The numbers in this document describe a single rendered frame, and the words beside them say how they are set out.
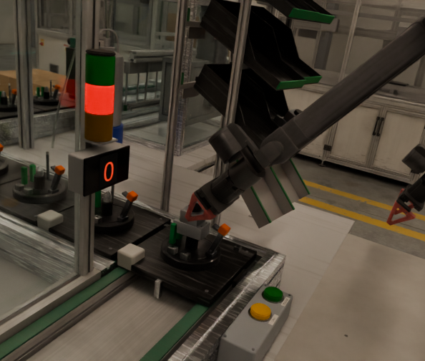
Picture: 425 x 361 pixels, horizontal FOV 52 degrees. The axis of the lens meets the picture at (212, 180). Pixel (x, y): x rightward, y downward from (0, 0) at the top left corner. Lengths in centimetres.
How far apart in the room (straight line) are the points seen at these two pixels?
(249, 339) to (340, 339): 29
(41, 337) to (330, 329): 62
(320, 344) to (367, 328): 15
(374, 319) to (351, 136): 396
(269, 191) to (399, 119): 374
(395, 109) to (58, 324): 435
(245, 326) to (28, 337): 38
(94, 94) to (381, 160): 440
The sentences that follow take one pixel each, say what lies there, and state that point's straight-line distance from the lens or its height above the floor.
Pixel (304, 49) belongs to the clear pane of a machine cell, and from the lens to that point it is 508.
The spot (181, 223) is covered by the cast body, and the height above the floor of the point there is 105.
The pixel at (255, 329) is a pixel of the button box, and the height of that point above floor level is 96.
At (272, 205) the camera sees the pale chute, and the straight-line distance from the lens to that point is 123.
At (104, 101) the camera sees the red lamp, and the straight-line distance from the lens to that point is 78.
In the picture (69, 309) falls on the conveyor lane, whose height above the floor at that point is 95.
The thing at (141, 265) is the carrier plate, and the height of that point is 97.
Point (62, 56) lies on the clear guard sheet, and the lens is 77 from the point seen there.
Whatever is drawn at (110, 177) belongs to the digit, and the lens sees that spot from 84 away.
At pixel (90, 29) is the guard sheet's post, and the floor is 145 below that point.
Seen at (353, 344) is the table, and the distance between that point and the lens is 106.
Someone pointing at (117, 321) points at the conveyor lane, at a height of 92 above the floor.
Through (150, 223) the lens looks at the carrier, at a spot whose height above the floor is 97.
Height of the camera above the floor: 150
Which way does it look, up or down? 21 degrees down
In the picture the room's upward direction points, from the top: 7 degrees clockwise
